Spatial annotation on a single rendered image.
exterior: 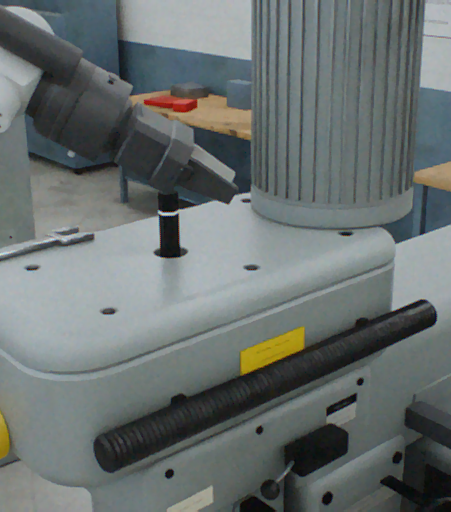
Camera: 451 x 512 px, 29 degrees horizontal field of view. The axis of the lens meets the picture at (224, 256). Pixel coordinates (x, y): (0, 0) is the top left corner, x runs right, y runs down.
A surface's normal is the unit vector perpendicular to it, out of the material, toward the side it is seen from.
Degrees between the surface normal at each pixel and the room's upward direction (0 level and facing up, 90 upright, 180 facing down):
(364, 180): 90
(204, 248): 0
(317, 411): 90
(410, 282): 0
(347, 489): 90
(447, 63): 90
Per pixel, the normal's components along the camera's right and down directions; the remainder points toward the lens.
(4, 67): 0.40, -0.40
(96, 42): 0.65, 0.26
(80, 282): -0.01, -0.93
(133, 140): 0.04, 0.36
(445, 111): -0.76, 0.24
